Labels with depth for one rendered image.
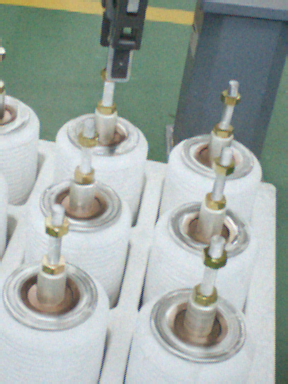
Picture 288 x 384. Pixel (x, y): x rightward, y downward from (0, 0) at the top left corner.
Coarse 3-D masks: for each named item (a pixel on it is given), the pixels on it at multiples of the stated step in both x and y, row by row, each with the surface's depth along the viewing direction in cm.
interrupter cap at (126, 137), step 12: (72, 120) 83; (84, 120) 84; (120, 120) 85; (72, 132) 82; (120, 132) 83; (132, 132) 83; (72, 144) 80; (108, 144) 81; (120, 144) 81; (132, 144) 81
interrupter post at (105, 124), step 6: (96, 108) 81; (96, 114) 80; (102, 114) 80; (114, 114) 80; (96, 120) 81; (102, 120) 80; (108, 120) 80; (114, 120) 81; (96, 126) 81; (102, 126) 80; (108, 126) 81; (114, 126) 81; (102, 132) 81; (108, 132) 81; (102, 138) 81; (108, 138) 81
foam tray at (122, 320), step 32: (32, 192) 85; (160, 192) 87; (256, 224) 85; (128, 256) 81; (128, 288) 74; (256, 288) 76; (128, 320) 71; (256, 320) 73; (128, 352) 68; (256, 352) 70
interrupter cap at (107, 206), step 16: (48, 192) 73; (64, 192) 73; (96, 192) 74; (112, 192) 74; (48, 208) 71; (64, 208) 72; (96, 208) 72; (112, 208) 72; (80, 224) 70; (96, 224) 70; (112, 224) 71
